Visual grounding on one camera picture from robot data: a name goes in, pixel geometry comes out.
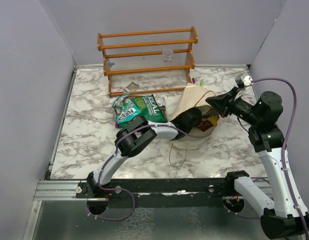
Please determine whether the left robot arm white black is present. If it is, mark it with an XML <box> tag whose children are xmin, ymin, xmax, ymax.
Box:
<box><xmin>86</xmin><ymin>107</ymin><xmax>202</xmax><ymax>198</ymax></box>

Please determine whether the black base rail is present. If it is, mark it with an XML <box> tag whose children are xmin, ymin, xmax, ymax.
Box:
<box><xmin>76</xmin><ymin>171</ymin><xmax>255</xmax><ymax>209</ymax></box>

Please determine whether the beige paper bag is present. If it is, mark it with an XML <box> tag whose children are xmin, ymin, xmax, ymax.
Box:
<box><xmin>168</xmin><ymin>83</ymin><xmax>216</xmax><ymax>161</ymax></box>

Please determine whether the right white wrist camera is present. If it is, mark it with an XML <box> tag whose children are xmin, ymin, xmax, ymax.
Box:
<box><xmin>235</xmin><ymin>72</ymin><xmax>252</xmax><ymax>99</ymax></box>

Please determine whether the clear plastic jar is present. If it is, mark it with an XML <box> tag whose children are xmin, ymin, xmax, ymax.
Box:
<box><xmin>162</xmin><ymin>49</ymin><xmax>174</xmax><ymax>62</ymax></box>

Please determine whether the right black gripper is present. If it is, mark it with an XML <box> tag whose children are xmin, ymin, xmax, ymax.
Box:
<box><xmin>206</xmin><ymin>86</ymin><xmax>261</xmax><ymax>126</ymax></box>

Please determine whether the red orange snack packet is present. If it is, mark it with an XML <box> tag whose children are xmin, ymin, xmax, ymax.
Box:
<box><xmin>195</xmin><ymin>108</ymin><xmax>220</xmax><ymax>132</ymax></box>

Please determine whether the green snack packet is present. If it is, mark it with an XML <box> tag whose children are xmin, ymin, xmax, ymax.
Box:
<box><xmin>130</xmin><ymin>94</ymin><xmax>167</xmax><ymax>123</ymax></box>

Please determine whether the teal clip on shelf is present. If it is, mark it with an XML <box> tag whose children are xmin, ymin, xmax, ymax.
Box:
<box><xmin>106</xmin><ymin>59</ymin><xmax>115</xmax><ymax>68</ymax></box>

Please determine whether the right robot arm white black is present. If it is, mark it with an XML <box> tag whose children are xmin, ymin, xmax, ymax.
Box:
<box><xmin>205</xmin><ymin>87</ymin><xmax>309</xmax><ymax>240</ymax></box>

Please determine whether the small red white box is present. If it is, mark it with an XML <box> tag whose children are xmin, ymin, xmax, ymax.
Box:
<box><xmin>111</xmin><ymin>87</ymin><xmax>124</xmax><ymax>94</ymax></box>

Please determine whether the wooden orange shelf rack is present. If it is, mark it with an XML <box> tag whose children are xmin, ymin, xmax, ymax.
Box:
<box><xmin>97</xmin><ymin>26</ymin><xmax>199</xmax><ymax>97</ymax></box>

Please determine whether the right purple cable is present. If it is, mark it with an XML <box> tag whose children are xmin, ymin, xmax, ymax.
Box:
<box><xmin>226</xmin><ymin>77</ymin><xmax>309</xmax><ymax>240</ymax></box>

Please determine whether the teal snack packet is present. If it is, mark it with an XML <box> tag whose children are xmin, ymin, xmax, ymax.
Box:
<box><xmin>111</xmin><ymin>92</ymin><xmax>142</xmax><ymax>128</ymax></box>

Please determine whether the brown snack bag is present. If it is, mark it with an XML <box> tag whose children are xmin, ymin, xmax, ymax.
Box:
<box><xmin>155</xmin><ymin>97</ymin><xmax>167</xmax><ymax>118</ymax></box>

